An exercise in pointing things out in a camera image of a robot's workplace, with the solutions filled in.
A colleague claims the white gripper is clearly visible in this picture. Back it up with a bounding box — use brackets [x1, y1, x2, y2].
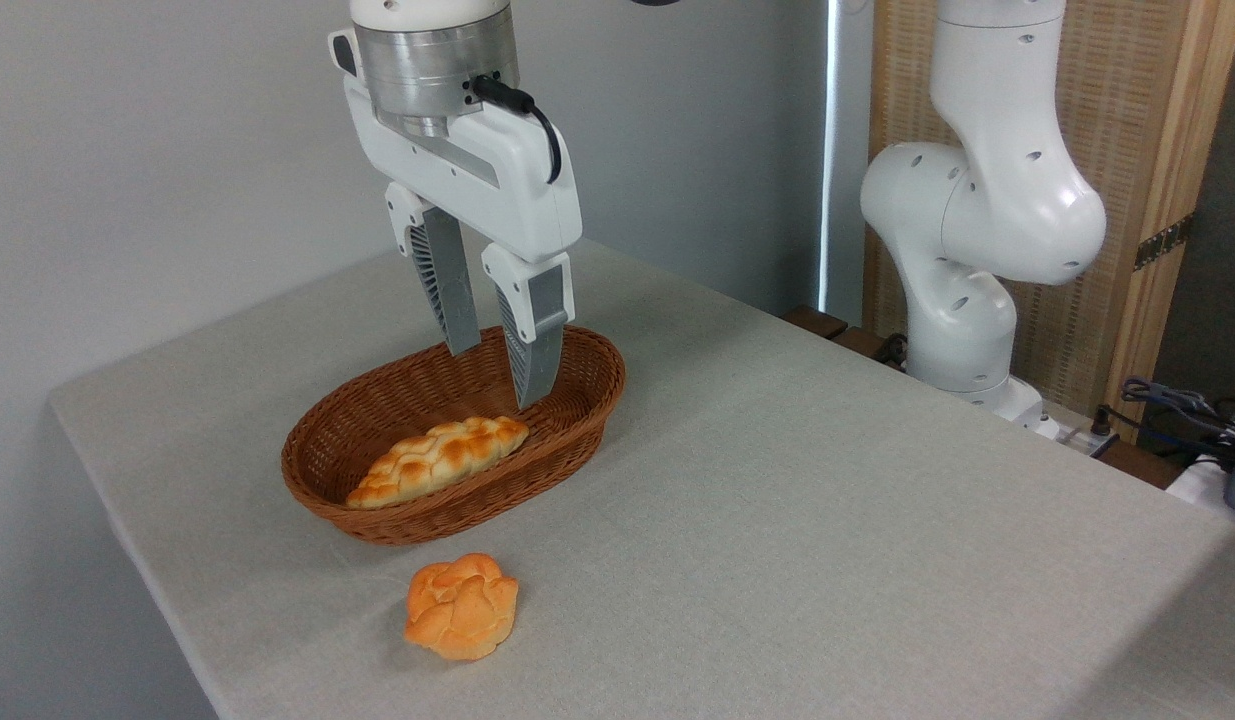
[327, 28, 584, 411]

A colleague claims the long braided bread loaf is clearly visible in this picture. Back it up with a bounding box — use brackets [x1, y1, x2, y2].
[346, 416, 530, 510]

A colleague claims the round orange bread roll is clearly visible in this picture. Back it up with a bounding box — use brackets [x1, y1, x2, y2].
[405, 553, 520, 662]

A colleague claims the brown wicker basket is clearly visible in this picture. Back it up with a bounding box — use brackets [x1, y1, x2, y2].
[281, 323, 627, 547]

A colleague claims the grey tablecloth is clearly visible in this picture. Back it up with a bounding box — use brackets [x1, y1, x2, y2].
[49, 235, 1235, 720]

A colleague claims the wooden rattan screen panel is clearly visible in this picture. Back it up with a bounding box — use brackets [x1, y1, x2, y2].
[865, 0, 1235, 441]

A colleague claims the metal hinge on screen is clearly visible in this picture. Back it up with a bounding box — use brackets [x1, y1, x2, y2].
[1134, 213, 1195, 271]

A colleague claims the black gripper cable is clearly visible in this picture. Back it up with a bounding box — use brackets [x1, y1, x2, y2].
[474, 75, 563, 186]

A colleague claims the black cable bundle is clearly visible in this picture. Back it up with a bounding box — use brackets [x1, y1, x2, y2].
[1092, 377, 1235, 471]

